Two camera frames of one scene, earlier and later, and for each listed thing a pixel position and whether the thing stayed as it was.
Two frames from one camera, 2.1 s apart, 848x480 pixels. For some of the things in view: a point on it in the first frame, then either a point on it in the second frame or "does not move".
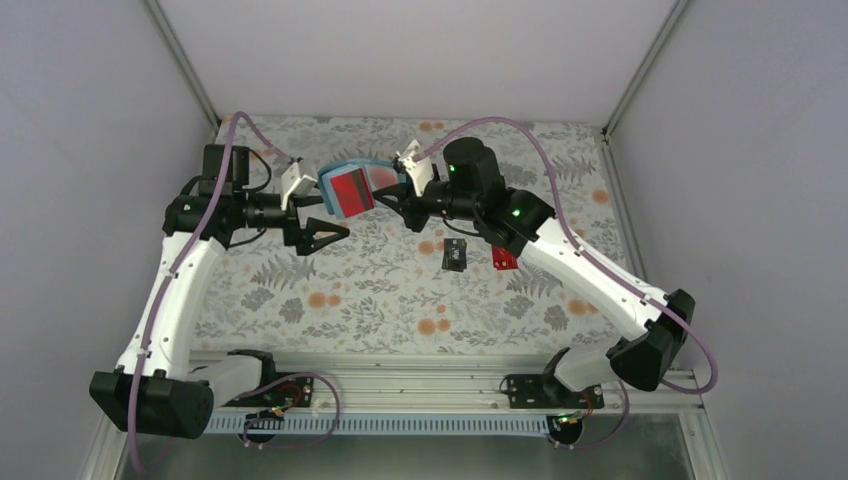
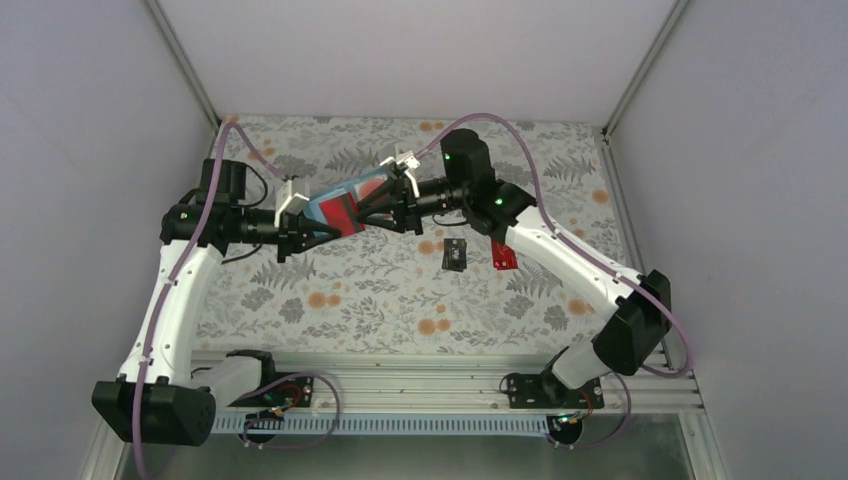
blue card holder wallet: (337, 168) -> (314, 212)
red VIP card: (353, 192) -> (342, 213)
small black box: (454, 255) does not move
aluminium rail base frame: (451, 382) does not move
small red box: (503, 259) does not move
